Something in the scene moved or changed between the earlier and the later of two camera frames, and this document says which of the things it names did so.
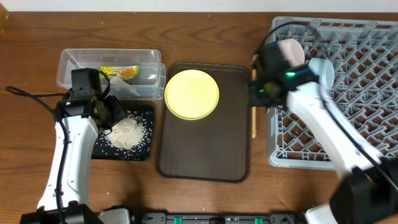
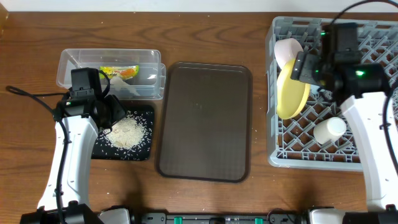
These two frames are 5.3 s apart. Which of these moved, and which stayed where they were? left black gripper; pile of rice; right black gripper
Moved: right black gripper
Stayed: left black gripper; pile of rice
